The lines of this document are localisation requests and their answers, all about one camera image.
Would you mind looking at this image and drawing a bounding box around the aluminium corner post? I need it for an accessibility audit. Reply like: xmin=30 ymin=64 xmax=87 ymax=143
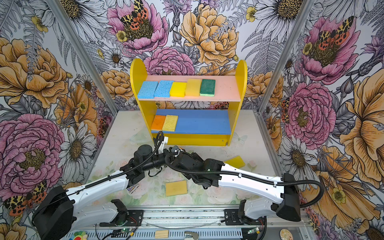
xmin=47 ymin=1 xmax=119 ymax=116
xmin=258 ymin=0 xmax=315 ymax=115

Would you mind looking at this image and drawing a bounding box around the black corrugated cable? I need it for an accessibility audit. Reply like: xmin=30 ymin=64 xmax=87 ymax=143
xmin=44 ymin=130 xmax=165 ymax=208
xmin=164 ymin=151 xmax=325 ymax=208

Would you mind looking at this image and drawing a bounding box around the purple playing card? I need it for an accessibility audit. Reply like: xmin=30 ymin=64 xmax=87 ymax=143
xmin=127 ymin=184 xmax=139 ymax=194

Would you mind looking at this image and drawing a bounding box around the black corrugated left cable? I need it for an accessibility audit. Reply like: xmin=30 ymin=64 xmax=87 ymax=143
xmin=44 ymin=130 xmax=165 ymax=208

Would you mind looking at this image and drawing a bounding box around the rounded yellow sponge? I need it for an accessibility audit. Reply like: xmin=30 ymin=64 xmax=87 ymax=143
xmin=185 ymin=79 xmax=202 ymax=98

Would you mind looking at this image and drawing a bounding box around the bright yellow sponge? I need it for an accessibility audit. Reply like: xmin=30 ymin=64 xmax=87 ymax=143
xmin=170 ymin=82 xmax=187 ymax=98

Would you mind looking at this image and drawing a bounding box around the orange sponge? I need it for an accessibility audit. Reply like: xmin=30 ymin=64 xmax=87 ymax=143
xmin=151 ymin=115 xmax=166 ymax=131

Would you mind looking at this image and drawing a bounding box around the aluminium corner post right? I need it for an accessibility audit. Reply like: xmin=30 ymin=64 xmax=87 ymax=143
xmin=258 ymin=0 xmax=315 ymax=115

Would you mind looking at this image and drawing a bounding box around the colourful toy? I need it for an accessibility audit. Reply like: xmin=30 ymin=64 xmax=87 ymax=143
xmin=69 ymin=231 xmax=88 ymax=240

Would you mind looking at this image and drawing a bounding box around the large blue sponge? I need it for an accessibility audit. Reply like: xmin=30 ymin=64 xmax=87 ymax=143
xmin=138 ymin=81 xmax=158 ymax=99

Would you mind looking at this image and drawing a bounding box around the dark green sponge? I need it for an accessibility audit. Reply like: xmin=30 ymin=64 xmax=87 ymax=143
xmin=200 ymin=79 xmax=216 ymax=97

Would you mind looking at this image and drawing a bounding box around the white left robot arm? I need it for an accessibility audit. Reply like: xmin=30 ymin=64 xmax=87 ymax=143
xmin=32 ymin=145 xmax=171 ymax=240

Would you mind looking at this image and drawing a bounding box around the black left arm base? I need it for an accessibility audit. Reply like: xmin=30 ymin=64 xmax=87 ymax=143
xmin=99 ymin=210 xmax=144 ymax=227

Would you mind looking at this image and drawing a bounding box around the aluminium front rail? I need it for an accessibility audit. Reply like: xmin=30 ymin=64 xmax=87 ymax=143
xmin=53 ymin=205 xmax=310 ymax=232

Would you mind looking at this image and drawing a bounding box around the small wooden block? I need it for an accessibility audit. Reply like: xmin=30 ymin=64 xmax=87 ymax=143
xmin=154 ymin=230 xmax=169 ymax=239

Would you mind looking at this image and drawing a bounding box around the yellow wooden shelf unit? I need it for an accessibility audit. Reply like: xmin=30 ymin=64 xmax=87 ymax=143
xmin=130 ymin=59 xmax=248 ymax=147

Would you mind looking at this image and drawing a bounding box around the black corrugated right cable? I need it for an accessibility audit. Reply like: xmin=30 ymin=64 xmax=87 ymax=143
xmin=164 ymin=151 xmax=325 ymax=208

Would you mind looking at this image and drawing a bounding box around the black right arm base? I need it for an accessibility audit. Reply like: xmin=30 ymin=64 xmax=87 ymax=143
xmin=222 ymin=209 xmax=265 ymax=226

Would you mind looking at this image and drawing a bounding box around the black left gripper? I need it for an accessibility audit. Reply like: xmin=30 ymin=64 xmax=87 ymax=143
xmin=143 ymin=146 xmax=178 ymax=171

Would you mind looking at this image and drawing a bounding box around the round beige object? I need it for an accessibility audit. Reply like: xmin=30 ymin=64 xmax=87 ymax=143
xmin=280 ymin=229 xmax=294 ymax=240

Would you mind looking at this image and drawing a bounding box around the small yellow sponge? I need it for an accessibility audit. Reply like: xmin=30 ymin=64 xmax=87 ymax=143
xmin=225 ymin=156 xmax=246 ymax=169

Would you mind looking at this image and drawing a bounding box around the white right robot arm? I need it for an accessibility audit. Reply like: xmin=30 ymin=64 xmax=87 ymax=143
xmin=165 ymin=147 xmax=302 ymax=222

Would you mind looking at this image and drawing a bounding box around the yellow sponge green backing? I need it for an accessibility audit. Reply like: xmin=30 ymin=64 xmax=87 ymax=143
xmin=165 ymin=180 xmax=188 ymax=197

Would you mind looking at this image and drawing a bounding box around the aluminium corner post left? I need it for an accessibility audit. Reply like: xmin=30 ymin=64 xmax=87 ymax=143
xmin=47 ymin=1 xmax=119 ymax=116

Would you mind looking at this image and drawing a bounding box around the textured yellow sponge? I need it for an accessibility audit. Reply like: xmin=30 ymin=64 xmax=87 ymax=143
xmin=162 ymin=115 xmax=179 ymax=132

